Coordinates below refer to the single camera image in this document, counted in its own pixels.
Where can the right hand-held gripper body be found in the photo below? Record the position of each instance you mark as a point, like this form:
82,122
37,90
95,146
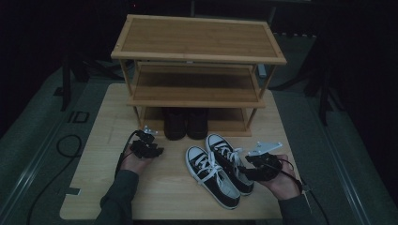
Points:
263,168

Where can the black and white canvas sneaker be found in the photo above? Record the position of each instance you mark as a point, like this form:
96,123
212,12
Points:
212,181
228,156

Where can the person's left hand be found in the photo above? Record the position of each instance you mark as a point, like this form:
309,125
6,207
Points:
134,164

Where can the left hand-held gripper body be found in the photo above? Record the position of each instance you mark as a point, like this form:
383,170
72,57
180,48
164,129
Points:
142,148

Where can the wooden shoe rack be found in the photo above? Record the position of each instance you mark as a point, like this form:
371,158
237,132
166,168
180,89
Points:
200,37

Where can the black mesh shoe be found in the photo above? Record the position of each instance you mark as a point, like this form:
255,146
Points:
197,125
175,125

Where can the person's right hand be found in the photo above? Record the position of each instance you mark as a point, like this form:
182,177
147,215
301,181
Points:
284,186

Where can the small grey block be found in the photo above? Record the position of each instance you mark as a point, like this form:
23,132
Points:
262,70

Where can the grey floor rail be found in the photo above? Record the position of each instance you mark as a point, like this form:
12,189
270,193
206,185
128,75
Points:
344,178
28,178

